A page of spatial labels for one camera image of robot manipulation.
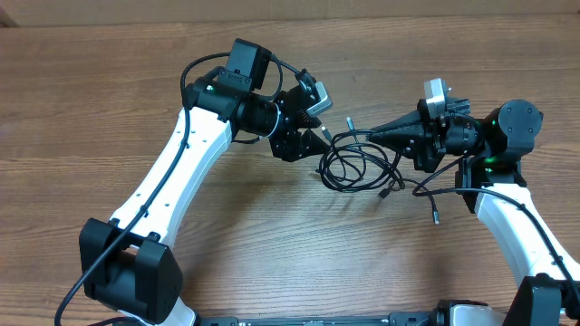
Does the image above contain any brown cardboard backdrop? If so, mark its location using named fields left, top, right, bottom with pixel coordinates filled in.
left=1, top=0, right=579, bottom=27

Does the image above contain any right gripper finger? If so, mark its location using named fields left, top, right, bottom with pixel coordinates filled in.
left=375, top=110, right=423, bottom=134
left=367, top=125, right=420, bottom=158

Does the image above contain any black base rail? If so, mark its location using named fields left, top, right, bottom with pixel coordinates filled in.
left=194, top=312, right=446, bottom=326

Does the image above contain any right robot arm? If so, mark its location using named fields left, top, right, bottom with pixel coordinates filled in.
left=367, top=98, right=579, bottom=325

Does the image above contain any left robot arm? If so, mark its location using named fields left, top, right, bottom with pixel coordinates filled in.
left=75, top=39, right=333, bottom=325

